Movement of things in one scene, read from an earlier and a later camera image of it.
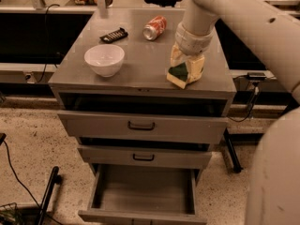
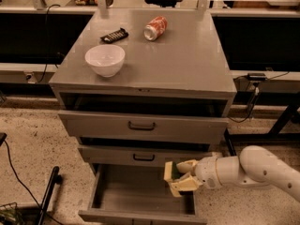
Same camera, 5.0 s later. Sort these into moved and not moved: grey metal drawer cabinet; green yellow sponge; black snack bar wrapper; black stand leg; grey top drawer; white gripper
Moved: green yellow sponge; white gripper
Not moved: black snack bar wrapper; grey top drawer; black stand leg; grey metal drawer cabinet
